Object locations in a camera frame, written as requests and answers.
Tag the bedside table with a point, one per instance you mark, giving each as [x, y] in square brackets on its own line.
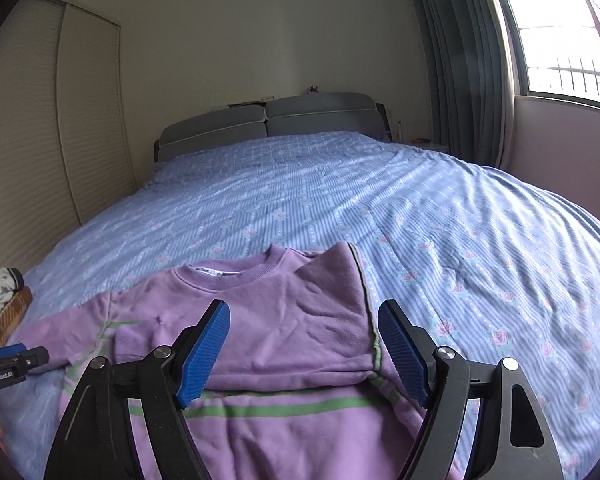
[430, 144]

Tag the purple sweater with green stripes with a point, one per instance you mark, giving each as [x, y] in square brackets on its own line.
[290, 310]

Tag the window with railing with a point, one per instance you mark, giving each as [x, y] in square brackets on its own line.
[555, 45]

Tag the white louvered wardrobe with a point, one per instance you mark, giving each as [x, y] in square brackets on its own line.
[30, 135]

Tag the grey padded headboard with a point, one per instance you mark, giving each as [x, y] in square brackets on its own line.
[310, 115]

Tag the blue floral bed sheet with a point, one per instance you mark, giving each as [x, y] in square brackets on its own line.
[330, 200]

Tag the papers on headboard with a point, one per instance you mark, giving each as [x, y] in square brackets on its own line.
[250, 102]

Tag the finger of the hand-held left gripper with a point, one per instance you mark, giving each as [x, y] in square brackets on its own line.
[11, 350]
[10, 370]

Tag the grey-green curtain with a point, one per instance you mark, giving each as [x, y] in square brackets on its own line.
[460, 60]

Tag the clear plastic bottle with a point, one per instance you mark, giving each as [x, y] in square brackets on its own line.
[398, 131]

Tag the small purple ornament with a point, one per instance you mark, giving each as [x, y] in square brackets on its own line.
[314, 90]

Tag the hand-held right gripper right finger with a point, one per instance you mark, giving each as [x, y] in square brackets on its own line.
[402, 355]

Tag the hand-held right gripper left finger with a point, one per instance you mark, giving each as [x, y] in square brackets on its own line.
[205, 355]

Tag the brown folded cloth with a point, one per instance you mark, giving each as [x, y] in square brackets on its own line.
[12, 315]

